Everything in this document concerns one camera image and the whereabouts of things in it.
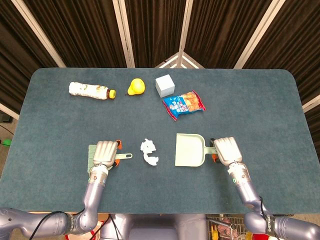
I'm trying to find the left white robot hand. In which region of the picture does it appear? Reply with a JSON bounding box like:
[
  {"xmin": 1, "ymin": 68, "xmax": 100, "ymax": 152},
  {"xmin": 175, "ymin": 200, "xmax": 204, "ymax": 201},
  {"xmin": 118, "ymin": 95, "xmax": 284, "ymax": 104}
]
[{"xmin": 92, "ymin": 139, "xmax": 123, "ymax": 172}]

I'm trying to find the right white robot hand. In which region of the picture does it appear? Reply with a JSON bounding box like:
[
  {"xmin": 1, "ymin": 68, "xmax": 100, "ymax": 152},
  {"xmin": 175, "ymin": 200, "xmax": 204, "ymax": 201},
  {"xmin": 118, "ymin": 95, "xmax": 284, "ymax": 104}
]
[{"xmin": 209, "ymin": 136, "xmax": 244, "ymax": 166}]

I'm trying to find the light green hand broom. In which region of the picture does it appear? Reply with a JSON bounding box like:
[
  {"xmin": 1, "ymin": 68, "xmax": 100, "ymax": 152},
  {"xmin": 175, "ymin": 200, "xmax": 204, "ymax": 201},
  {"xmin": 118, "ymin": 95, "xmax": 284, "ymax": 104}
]
[{"xmin": 87, "ymin": 144, "xmax": 133, "ymax": 174}]

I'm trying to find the light green dustpan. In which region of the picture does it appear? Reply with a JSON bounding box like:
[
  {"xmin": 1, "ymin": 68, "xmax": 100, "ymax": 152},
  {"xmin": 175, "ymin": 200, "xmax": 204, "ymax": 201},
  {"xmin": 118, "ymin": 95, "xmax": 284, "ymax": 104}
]
[{"xmin": 174, "ymin": 133, "xmax": 218, "ymax": 168}]

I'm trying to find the white paper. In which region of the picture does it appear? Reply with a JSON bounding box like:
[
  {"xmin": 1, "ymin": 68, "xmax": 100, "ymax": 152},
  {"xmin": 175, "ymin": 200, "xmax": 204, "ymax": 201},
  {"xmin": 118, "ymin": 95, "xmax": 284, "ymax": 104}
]
[{"xmin": 139, "ymin": 138, "xmax": 160, "ymax": 166}]

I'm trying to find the teal felt table mat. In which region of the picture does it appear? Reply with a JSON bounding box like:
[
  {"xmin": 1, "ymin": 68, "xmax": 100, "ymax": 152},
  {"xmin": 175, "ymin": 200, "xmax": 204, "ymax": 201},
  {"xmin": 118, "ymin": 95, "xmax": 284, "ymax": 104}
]
[{"xmin": 0, "ymin": 67, "xmax": 320, "ymax": 215}]

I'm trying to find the blue red snack bag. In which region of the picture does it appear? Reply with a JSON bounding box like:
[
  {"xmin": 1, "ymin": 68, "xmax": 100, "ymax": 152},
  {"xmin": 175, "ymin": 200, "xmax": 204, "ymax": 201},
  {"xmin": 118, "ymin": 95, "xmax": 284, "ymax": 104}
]
[{"xmin": 162, "ymin": 89, "xmax": 207, "ymax": 122}]

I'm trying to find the white labelled drink bottle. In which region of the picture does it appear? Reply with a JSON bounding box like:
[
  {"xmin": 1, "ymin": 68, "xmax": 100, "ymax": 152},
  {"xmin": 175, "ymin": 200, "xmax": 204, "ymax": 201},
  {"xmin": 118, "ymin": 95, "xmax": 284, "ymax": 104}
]
[{"xmin": 68, "ymin": 81, "xmax": 117, "ymax": 101}]

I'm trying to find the yellow toy pear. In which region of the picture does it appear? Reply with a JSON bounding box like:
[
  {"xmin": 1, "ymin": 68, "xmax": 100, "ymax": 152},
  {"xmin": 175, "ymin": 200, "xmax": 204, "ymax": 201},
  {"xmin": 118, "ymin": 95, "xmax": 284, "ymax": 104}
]
[{"xmin": 124, "ymin": 78, "xmax": 146, "ymax": 97}]

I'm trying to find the lilac robot torso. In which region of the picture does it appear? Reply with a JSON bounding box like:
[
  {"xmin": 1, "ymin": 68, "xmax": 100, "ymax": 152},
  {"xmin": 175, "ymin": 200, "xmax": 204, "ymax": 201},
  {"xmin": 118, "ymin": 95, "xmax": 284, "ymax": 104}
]
[{"xmin": 99, "ymin": 213, "xmax": 208, "ymax": 240}]

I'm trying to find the pale blue foam cube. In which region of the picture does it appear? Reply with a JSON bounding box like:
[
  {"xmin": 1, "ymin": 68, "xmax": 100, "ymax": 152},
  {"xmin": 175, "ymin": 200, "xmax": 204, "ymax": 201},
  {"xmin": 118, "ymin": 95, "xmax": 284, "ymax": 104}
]
[{"xmin": 154, "ymin": 73, "xmax": 175, "ymax": 98}]

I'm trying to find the brown curtain partition screen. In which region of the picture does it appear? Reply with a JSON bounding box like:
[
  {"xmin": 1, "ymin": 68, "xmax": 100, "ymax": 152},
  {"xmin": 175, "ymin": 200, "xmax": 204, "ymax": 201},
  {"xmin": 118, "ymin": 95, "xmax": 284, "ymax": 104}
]
[{"xmin": 0, "ymin": 0, "xmax": 320, "ymax": 121}]

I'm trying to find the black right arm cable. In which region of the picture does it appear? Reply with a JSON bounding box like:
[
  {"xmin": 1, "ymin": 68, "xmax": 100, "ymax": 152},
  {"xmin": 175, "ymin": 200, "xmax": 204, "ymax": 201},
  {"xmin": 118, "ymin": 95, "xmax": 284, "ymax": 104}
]
[{"xmin": 258, "ymin": 196, "xmax": 278, "ymax": 240}]

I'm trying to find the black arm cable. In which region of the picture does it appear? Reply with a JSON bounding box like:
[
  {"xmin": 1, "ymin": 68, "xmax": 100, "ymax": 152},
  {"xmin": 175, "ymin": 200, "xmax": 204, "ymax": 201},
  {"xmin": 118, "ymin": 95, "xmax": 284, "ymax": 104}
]
[
  {"xmin": 29, "ymin": 208, "xmax": 87, "ymax": 240},
  {"xmin": 258, "ymin": 196, "xmax": 278, "ymax": 240}
]

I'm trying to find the wire shopping cart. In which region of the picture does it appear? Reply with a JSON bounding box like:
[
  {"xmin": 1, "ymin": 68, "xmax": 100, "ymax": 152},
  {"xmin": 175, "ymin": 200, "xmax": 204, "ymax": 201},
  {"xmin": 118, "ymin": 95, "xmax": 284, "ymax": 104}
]
[{"xmin": 206, "ymin": 213, "xmax": 248, "ymax": 240}]

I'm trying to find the black printed arm strap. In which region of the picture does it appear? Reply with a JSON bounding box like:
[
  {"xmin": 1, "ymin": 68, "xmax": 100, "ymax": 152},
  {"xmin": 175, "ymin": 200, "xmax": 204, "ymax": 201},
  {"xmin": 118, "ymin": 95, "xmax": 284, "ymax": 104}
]
[{"xmin": 264, "ymin": 214, "xmax": 276, "ymax": 236}]

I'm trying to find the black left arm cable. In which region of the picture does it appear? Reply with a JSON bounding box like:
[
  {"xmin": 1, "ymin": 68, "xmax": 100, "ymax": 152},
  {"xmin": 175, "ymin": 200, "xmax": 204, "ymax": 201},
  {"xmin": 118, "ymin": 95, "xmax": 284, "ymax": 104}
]
[{"xmin": 29, "ymin": 208, "xmax": 87, "ymax": 240}]

